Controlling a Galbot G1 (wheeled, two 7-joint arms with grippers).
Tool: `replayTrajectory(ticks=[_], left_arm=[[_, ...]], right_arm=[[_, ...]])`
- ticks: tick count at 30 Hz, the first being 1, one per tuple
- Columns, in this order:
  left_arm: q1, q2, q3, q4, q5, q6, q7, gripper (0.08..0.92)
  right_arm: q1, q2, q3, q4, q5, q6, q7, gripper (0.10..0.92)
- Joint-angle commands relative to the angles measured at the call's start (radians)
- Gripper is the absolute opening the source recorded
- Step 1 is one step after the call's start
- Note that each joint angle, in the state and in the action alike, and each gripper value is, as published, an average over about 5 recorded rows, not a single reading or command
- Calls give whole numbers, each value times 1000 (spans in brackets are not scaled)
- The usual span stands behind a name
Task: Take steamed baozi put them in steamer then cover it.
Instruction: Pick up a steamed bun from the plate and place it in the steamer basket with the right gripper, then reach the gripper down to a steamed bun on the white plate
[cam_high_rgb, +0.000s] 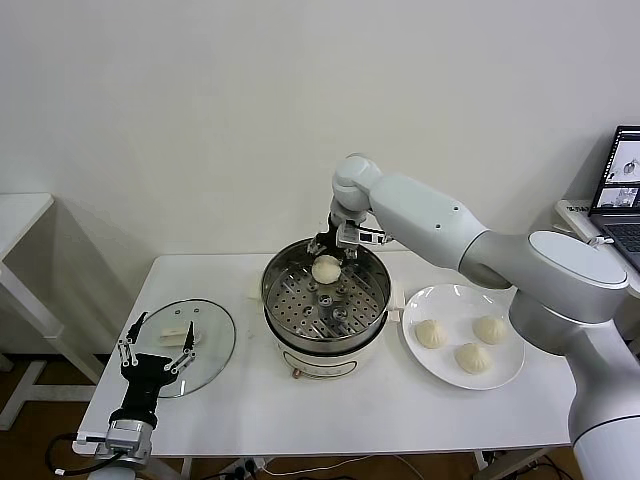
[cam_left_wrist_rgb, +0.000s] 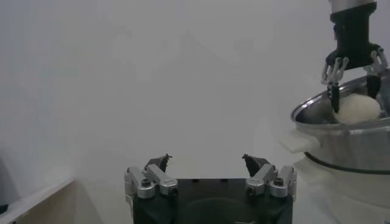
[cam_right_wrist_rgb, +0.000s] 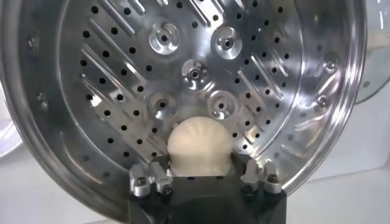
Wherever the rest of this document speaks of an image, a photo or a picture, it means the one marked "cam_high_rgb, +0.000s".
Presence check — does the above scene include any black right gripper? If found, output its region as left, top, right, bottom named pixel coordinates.
left=305, top=213, right=359, bottom=264

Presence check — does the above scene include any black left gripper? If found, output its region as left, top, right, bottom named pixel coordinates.
left=110, top=311, right=196, bottom=424

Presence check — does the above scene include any white steamed baozi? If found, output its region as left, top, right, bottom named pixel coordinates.
left=472, top=314, right=509, bottom=346
left=311, top=254, right=343, bottom=285
left=414, top=318, right=450, bottom=350
left=453, top=342, right=494, bottom=375

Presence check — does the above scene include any glass lid with cream handle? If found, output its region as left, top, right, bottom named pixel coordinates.
left=123, top=298, right=237, bottom=400

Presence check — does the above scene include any steel perforated steamer basket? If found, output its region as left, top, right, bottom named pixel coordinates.
left=247, top=238, right=405, bottom=354

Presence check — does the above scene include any white floor power strip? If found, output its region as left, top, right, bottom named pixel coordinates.
left=219, top=457, right=266, bottom=477

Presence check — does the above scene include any white round plate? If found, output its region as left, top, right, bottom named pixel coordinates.
left=401, top=283, right=526, bottom=391

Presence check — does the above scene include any white side table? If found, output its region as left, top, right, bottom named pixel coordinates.
left=0, top=192, right=109, bottom=431

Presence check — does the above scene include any open grey laptop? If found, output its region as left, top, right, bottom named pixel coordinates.
left=587, top=124, right=640, bottom=274

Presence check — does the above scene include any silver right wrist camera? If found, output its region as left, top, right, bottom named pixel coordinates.
left=335, top=222, right=389, bottom=249

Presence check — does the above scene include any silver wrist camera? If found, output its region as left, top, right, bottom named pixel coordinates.
left=335, top=222, right=389, bottom=249
left=74, top=433, right=121, bottom=455

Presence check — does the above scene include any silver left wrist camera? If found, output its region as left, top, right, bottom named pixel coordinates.
left=74, top=433, right=121, bottom=455

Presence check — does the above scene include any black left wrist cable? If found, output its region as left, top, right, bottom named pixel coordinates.
left=47, top=434, right=109, bottom=476

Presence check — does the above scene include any black floor cable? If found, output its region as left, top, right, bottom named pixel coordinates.
left=519, top=449, right=574, bottom=480

